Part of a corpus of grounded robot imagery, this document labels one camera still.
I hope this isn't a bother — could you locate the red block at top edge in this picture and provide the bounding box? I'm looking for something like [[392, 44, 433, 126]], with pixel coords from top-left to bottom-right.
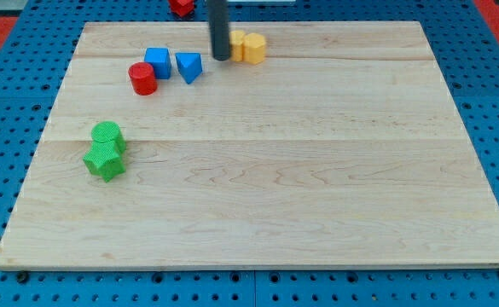
[[168, 0, 194, 17]]

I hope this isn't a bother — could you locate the yellow hexagonal prism block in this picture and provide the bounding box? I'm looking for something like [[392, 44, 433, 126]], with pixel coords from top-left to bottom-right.
[[243, 33, 266, 65]]

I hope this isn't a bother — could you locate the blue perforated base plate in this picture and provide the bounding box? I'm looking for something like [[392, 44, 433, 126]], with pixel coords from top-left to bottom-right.
[[0, 1, 499, 306]]

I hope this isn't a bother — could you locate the yellow block behind rod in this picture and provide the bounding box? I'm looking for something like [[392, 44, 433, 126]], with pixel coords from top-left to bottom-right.
[[229, 30, 246, 62]]

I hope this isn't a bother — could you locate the blue cube block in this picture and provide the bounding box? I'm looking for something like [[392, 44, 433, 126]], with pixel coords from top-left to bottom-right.
[[144, 47, 171, 79]]

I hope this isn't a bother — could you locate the green star block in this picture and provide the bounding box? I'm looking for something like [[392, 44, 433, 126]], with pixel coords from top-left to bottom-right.
[[83, 141, 125, 182]]

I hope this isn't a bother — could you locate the red cylinder block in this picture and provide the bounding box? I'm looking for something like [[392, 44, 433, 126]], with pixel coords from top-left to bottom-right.
[[128, 62, 158, 96]]

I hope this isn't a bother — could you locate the light wooden board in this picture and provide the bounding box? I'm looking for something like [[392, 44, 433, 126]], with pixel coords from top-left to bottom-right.
[[0, 21, 499, 271]]

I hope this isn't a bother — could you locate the green cylinder block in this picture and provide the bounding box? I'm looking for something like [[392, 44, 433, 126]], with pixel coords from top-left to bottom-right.
[[91, 121, 126, 153]]

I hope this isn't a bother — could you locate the blue triangular prism block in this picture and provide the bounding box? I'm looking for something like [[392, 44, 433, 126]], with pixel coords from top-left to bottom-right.
[[175, 52, 203, 84]]

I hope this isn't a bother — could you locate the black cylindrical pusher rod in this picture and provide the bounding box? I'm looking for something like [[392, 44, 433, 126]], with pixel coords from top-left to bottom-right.
[[208, 0, 230, 61]]

